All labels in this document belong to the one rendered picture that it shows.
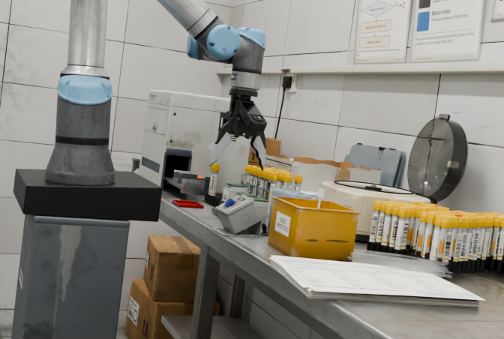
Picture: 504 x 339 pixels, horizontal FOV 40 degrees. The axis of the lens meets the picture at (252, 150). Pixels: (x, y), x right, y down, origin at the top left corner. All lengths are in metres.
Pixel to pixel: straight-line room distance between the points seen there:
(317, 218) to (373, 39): 1.07
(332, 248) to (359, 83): 1.07
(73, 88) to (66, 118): 0.07
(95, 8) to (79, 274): 0.61
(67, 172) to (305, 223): 0.52
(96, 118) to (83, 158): 0.09
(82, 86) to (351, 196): 0.65
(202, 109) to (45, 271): 0.81
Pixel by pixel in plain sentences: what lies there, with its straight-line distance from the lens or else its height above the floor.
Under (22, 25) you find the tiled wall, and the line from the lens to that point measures 3.32.
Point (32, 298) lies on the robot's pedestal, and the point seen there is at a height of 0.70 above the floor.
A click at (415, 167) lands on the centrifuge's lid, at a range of 1.91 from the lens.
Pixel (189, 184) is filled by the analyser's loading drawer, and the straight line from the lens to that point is 1.93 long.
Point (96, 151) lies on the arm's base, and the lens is 1.53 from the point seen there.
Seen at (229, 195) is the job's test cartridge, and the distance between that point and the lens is 1.72.
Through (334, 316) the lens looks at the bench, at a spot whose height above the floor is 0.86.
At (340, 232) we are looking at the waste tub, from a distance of 1.36.
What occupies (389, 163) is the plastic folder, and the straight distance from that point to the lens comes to 2.10.
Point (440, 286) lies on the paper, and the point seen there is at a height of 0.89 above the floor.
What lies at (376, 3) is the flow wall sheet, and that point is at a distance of 2.32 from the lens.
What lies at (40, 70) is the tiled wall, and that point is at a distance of 3.32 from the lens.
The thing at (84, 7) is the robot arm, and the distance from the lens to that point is 1.68.
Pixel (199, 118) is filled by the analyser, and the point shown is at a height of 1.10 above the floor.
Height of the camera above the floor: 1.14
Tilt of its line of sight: 3 degrees down
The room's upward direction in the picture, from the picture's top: 7 degrees clockwise
